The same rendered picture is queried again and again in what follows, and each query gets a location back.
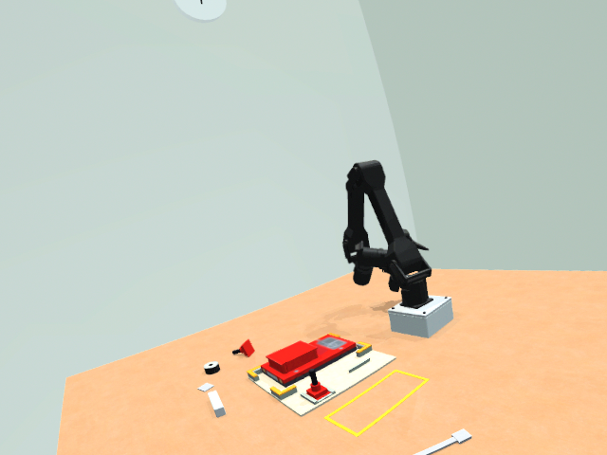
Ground yellow rectangular outline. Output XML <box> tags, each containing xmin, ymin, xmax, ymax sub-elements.
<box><xmin>324</xmin><ymin>370</ymin><xmax>430</xmax><ymax>437</ymax></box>

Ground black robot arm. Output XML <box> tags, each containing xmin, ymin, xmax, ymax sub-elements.
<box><xmin>342</xmin><ymin>160</ymin><xmax>433</xmax><ymax>309</ymax></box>

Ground black toy tyre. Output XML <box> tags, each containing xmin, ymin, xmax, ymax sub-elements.
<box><xmin>203</xmin><ymin>361</ymin><xmax>220</xmax><ymax>375</ymax></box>

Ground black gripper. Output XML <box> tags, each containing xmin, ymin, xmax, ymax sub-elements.
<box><xmin>375</xmin><ymin>229</ymin><xmax>429</xmax><ymax>292</ymax></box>

